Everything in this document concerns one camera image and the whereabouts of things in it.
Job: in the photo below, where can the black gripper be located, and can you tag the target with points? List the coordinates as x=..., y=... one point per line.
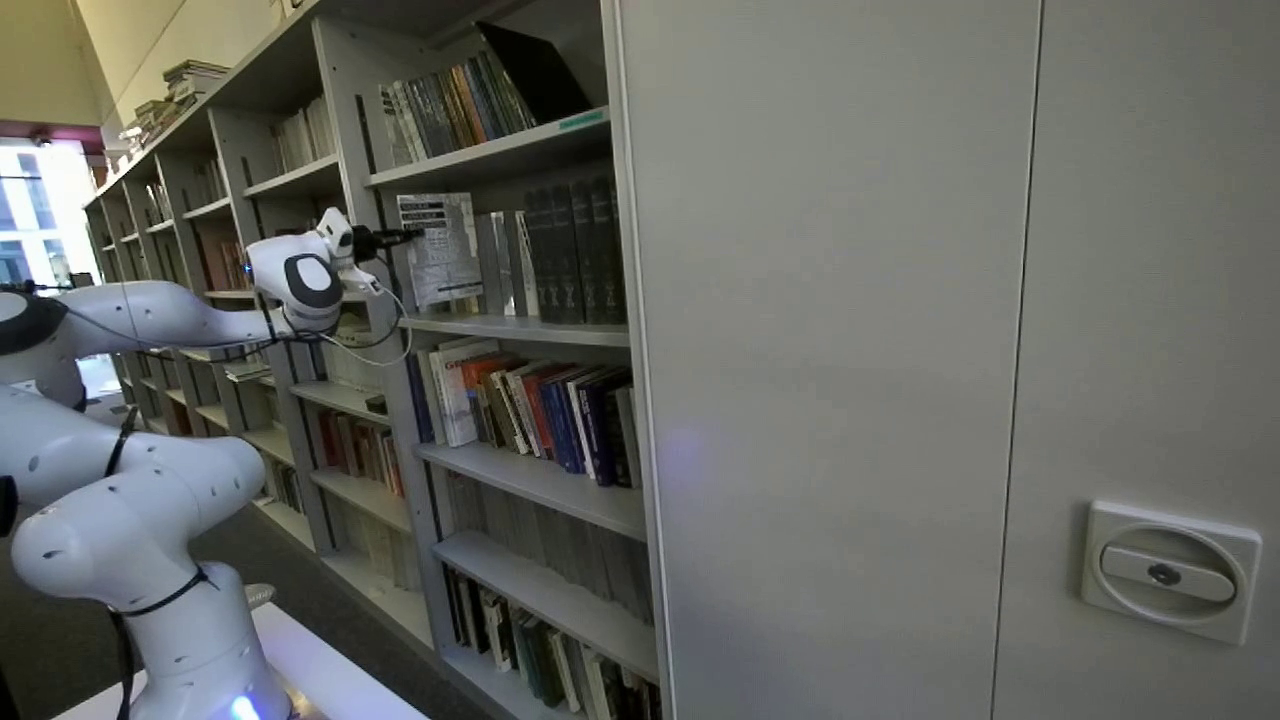
x=366, y=243

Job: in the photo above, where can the thin white book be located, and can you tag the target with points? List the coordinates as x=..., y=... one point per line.
x=443, y=250

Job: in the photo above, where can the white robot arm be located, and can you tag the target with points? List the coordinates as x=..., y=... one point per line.
x=109, y=515

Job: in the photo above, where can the white bookshelf unit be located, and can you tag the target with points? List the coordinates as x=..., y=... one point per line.
x=473, y=476

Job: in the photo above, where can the white cabinet with handle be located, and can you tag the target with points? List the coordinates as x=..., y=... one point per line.
x=959, y=336

